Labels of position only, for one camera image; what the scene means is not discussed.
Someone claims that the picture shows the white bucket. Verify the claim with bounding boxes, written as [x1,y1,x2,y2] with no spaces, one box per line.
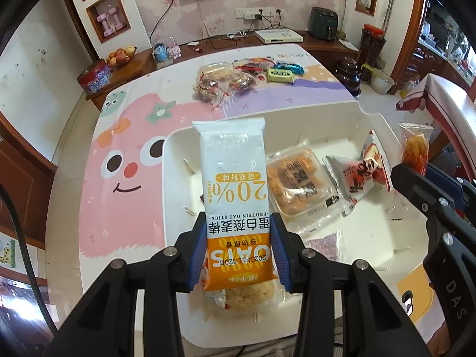
[362,63,395,95]

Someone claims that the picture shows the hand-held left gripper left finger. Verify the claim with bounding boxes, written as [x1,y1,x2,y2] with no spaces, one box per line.
[54,212,209,357]

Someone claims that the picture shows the round red tin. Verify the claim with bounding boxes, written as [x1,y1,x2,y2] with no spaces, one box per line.
[77,59,113,94]

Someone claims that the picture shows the thick black cable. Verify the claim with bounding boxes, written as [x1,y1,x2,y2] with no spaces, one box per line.
[0,184,58,335]

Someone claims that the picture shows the white set-top box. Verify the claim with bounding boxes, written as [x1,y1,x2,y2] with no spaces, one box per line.
[254,28,303,45]

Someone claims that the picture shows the brown wooden door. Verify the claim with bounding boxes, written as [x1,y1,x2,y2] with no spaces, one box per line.
[0,112,56,250]

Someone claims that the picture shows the wooden television cabinet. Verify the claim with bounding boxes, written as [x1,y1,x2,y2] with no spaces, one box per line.
[85,30,359,101]

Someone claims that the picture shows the white covered furniture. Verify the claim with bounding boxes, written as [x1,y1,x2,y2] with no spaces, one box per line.
[396,72,476,157]

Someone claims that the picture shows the blue snow globe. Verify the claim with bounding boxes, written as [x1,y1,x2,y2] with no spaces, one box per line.
[153,43,170,63]

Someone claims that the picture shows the white wall outlets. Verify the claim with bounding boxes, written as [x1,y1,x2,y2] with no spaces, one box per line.
[235,7,283,20]

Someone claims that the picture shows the tangled cables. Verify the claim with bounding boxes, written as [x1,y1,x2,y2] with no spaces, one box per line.
[206,30,257,42]

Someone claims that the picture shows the fruit bowl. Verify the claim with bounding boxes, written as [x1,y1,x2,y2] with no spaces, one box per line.
[105,46,137,68]

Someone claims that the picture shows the clear pale chip packet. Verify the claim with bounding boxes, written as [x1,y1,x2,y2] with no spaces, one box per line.
[198,62,233,82]

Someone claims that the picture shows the dark green air fryer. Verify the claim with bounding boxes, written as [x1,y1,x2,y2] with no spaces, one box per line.
[310,7,340,40]

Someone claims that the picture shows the dark basket with red lid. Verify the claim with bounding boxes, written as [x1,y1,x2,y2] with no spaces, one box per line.
[359,24,387,69]

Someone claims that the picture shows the white plastic tray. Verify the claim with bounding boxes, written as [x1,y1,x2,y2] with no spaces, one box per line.
[163,109,432,346]

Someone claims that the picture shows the wooden framed wall niche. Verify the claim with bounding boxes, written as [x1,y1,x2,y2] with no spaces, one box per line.
[86,0,131,43]

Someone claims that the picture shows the blue packet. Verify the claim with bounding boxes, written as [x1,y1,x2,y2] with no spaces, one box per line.
[273,61,306,75]

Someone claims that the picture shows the yellow cracker packet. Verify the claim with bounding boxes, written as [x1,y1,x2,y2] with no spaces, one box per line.
[201,260,287,315]

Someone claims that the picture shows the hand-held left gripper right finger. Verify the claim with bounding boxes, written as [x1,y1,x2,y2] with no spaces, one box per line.
[270,212,439,357]

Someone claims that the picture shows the clear orange fried snack packet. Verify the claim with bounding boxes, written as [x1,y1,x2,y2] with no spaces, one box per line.
[396,122,434,177]

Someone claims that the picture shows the white and orange oat bar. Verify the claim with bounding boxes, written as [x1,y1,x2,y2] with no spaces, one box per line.
[191,117,279,292]

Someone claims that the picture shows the light green packet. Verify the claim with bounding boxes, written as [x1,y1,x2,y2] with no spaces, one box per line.
[267,68,296,83]

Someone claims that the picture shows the orange cake packet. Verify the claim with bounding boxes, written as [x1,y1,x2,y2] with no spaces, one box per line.
[265,139,341,227]

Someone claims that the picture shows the black television cable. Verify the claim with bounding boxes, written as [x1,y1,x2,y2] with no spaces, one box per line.
[151,0,179,45]

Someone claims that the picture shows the red and white snack packet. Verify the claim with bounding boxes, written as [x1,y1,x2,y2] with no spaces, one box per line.
[323,130,393,216]

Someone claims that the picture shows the pale purple packet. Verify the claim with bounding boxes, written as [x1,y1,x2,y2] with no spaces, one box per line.
[305,229,345,263]

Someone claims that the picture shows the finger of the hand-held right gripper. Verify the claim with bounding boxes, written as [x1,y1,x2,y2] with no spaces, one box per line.
[426,164,476,228]
[390,163,452,227]

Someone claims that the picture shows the clear mixed nut packet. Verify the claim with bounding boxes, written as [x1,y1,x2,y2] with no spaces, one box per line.
[192,74,227,105]
[228,71,257,93]

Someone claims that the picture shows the brown ceramic jar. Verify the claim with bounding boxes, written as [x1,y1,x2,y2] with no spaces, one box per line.
[336,57,362,95]

